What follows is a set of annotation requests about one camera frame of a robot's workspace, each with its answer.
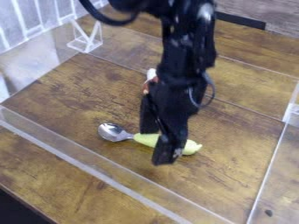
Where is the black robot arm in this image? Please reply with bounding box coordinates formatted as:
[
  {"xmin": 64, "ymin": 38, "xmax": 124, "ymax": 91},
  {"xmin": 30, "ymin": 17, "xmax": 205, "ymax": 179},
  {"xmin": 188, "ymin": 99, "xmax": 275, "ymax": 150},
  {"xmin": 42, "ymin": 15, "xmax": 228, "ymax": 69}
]
[{"xmin": 109, "ymin": 0, "xmax": 216, "ymax": 165}]

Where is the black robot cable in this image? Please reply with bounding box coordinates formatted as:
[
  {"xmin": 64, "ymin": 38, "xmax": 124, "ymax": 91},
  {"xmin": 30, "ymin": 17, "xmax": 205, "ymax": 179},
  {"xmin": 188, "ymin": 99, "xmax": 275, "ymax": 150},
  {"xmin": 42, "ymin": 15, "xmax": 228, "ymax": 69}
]
[{"xmin": 79, "ymin": 0, "xmax": 140, "ymax": 27}]

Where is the clear acrylic triangular bracket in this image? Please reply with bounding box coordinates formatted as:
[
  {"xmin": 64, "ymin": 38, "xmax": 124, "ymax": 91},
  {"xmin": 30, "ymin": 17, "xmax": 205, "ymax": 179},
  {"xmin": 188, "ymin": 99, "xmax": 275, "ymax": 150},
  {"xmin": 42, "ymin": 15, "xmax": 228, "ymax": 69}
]
[{"xmin": 67, "ymin": 20, "xmax": 103, "ymax": 53}]

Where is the clear acrylic front barrier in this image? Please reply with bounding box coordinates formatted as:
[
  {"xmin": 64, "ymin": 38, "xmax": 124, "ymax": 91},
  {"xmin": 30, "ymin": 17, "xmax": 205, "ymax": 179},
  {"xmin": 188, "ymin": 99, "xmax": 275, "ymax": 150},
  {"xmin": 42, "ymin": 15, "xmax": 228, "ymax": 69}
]
[{"xmin": 0, "ymin": 106, "xmax": 233, "ymax": 224}]

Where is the red toy mushroom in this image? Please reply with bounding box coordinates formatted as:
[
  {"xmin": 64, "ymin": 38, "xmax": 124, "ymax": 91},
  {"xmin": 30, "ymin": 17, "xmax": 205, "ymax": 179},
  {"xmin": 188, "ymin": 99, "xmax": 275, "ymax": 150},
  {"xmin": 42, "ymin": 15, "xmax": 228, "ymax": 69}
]
[{"xmin": 141, "ymin": 68, "xmax": 159, "ymax": 95}]

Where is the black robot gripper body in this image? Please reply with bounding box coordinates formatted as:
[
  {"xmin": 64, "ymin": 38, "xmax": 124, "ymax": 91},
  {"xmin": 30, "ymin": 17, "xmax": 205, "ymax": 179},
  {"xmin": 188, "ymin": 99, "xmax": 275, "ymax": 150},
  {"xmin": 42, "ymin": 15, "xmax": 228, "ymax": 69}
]
[{"xmin": 147, "ymin": 31, "xmax": 219, "ymax": 138}]

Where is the clear acrylic barrier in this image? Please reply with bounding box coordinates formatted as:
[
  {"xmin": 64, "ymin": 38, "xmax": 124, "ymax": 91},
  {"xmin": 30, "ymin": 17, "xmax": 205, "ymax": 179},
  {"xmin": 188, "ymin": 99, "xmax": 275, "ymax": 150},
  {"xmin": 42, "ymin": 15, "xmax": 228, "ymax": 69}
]
[
  {"xmin": 247, "ymin": 82, "xmax": 299, "ymax": 224},
  {"xmin": 0, "ymin": 106, "xmax": 233, "ymax": 224}
]

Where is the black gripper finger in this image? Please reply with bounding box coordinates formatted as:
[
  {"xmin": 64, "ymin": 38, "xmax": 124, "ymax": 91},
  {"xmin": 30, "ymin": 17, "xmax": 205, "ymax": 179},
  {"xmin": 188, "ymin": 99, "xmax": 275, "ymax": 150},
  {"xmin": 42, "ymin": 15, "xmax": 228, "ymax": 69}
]
[
  {"xmin": 139, "ymin": 95, "xmax": 159, "ymax": 134},
  {"xmin": 152, "ymin": 133, "xmax": 187, "ymax": 166}
]

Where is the black strip on table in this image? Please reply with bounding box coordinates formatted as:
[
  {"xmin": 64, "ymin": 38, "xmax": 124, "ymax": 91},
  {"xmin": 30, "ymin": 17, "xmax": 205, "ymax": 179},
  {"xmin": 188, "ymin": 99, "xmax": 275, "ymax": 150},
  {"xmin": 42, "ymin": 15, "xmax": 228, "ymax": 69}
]
[{"xmin": 216, "ymin": 11, "xmax": 267, "ymax": 30}]

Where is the green handled metal spoon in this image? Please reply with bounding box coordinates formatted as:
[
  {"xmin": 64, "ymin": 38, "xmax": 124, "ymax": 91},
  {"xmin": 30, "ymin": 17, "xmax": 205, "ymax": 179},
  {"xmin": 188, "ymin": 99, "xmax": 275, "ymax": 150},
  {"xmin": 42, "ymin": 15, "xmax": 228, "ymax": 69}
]
[{"xmin": 97, "ymin": 122, "xmax": 201, "ymax": 156}]

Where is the clear acrylic right barrier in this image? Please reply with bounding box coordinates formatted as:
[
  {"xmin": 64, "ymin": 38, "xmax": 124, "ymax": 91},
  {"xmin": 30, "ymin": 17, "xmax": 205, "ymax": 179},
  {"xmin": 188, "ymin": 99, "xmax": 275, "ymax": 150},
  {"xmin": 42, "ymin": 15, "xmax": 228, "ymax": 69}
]
[{"xmin": 247, "ymin": 82, "xmax": 299, "ymax": 224}]

